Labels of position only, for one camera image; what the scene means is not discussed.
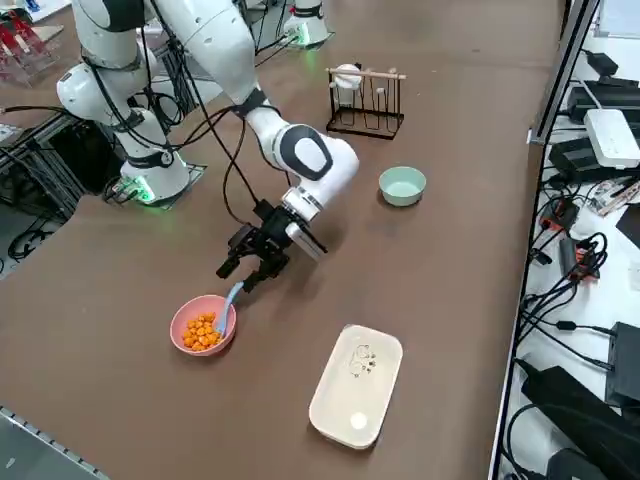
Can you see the large black case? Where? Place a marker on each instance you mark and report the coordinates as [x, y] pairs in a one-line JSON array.
[[575, 405]]

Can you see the aluminium table edge rail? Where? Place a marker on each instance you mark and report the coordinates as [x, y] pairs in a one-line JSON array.
[[45, 435]]

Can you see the black metal frame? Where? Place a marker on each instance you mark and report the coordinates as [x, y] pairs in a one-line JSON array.
[[75, 155]]

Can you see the cream rectangular tray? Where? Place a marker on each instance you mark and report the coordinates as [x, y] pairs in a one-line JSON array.
[[355, 395]]

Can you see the blue plastic spoon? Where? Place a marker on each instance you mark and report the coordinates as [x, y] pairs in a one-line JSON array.
[[227, 310]]

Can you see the black flat box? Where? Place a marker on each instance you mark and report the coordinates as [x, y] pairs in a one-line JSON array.
[[625, 365]]

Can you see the red and black connector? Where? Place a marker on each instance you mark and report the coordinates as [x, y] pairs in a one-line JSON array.
[[557, 216]]

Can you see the clear rack with red parts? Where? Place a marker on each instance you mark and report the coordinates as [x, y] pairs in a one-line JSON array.
[[22, 50]]

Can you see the aluminium camera post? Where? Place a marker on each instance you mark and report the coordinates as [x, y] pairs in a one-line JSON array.
[[560, 75]]

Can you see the green bowl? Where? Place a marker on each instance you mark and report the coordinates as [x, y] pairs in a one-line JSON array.
[[401, 187]]

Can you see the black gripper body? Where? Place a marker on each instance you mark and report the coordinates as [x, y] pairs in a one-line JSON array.
[[272, 235]]

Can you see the white cup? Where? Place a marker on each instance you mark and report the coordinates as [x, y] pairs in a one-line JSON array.
[[347, 75]]

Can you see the orange popcorn heap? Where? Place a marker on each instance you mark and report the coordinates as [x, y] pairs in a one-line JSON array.
[[200, 332]]

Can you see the pink bowl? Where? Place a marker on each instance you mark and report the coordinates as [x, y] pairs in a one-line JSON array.
[[180, 340]]

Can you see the black power adapter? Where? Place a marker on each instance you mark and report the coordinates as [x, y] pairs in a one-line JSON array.
[[575, 160]]

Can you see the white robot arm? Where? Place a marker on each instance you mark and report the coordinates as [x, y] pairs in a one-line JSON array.
[[310, 25], [220, 45]]

